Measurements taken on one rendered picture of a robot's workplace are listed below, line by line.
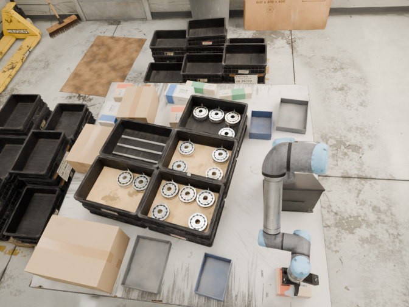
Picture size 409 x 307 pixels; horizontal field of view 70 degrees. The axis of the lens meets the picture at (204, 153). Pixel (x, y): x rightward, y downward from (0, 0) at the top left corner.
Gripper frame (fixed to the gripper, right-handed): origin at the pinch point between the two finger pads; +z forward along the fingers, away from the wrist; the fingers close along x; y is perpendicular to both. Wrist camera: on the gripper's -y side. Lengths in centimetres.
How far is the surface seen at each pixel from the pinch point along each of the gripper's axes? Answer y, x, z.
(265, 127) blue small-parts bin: 14, -101, 5
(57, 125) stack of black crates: 199, -122, 37
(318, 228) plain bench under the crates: -15.6, -30.5, 6.0
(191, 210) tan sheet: 55, -31, -7
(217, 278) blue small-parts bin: 37.9, 1.0, 5.3
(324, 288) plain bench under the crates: -16.0, 0.2, 6.0
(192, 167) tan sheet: 58, -58, -7
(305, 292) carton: -5.0, 4.4, -1.6
